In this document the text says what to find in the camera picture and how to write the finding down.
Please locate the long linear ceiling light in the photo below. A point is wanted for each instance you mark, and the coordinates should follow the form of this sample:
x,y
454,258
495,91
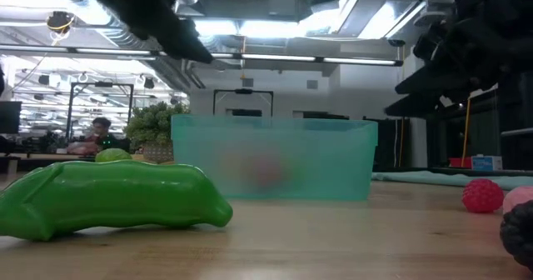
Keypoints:
x,y
291,57

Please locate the pink toy raspberry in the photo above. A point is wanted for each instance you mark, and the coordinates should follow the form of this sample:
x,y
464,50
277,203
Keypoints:
x,y
520,196

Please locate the blue cloth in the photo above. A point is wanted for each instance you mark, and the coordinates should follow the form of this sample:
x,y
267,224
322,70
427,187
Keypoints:
x,y
437,179

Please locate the red box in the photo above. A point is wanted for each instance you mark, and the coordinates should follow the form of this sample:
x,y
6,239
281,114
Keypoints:
x,y
460,162

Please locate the green toy pea pod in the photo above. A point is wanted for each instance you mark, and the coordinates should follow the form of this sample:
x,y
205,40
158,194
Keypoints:
x,y
108,196

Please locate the teal translucent plastic container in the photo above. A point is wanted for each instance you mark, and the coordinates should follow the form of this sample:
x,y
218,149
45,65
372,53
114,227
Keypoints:
x,y
333,159

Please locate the person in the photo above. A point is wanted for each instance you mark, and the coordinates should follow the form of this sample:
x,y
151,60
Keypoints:
x,y
101,130

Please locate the red toy raspberry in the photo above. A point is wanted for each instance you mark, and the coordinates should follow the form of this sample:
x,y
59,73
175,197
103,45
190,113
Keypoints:
x,y
483,196

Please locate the wide black station frame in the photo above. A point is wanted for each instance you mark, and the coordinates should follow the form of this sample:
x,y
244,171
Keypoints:
x,y
243,91

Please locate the potted green plant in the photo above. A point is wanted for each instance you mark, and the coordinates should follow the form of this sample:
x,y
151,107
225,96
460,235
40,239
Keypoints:
x,y
152,126

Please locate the blue and white box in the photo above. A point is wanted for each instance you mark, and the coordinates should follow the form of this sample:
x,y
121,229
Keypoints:
x,y
487,163

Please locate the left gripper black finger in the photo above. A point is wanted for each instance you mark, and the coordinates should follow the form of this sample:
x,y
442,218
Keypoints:
x,y
183,42

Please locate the dark dome camera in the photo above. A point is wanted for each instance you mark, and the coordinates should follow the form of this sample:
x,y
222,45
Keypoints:
x,y
397,42

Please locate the green toy cabbage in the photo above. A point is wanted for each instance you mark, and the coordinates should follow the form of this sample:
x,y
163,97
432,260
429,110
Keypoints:
x,y
113,155

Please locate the tall black station frame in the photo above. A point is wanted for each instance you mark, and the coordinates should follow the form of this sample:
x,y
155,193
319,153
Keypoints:
x,y
71,105

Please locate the black computer monitor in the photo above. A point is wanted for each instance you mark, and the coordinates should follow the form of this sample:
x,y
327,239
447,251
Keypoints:
x,y
9,117

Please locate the small toy blackberry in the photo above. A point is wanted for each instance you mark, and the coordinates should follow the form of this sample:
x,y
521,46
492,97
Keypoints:
x,y
520,238

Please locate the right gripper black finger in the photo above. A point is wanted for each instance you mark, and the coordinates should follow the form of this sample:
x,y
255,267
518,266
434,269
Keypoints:
x,y
445,80
416,105

